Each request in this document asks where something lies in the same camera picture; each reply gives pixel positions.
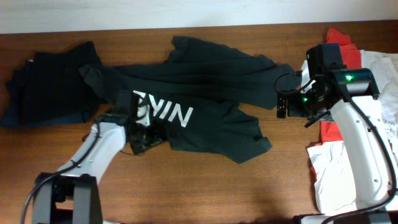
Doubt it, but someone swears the folded black garment on top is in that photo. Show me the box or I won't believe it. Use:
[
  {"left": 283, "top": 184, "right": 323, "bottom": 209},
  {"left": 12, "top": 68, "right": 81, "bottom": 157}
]
[{"left": 21, "top": 41, "right": 103, "bottom": 124}]

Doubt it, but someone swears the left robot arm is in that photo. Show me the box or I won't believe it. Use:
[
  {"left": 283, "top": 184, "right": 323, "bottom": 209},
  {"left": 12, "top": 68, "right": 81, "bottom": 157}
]
[{"left": 27, "top": 105, "right": 161, "bottom": 223}]

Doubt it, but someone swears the red t-shirt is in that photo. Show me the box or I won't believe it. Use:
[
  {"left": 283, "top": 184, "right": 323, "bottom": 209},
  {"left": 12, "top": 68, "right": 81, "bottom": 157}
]
[{"left": 318, "top": 28, "right": 361, "bottom": 181}]

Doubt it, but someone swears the white t-shirt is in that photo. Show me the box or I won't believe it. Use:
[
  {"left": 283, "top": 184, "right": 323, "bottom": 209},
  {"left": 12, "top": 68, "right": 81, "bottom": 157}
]
[{"left": 307, "top": 50, "right": 397, "bottom": 216}]

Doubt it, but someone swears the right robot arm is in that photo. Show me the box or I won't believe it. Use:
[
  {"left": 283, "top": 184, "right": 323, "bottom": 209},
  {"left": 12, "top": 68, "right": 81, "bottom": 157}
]
[{"left": 276, "top": 44, "right": 397, "bottom": 223}]

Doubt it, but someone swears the folded navy blue garment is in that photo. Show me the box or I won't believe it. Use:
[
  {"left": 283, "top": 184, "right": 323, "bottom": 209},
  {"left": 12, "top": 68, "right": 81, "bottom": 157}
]
[{"left": 1, "top": 60, "right": 95, "bottom": 128}]

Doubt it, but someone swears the black Nike t-shirt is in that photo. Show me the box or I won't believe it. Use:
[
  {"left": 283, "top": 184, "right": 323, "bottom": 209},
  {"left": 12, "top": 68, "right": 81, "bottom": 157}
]
[{"left": 79, "top": 36, "right": 301, "bottom": 163}]

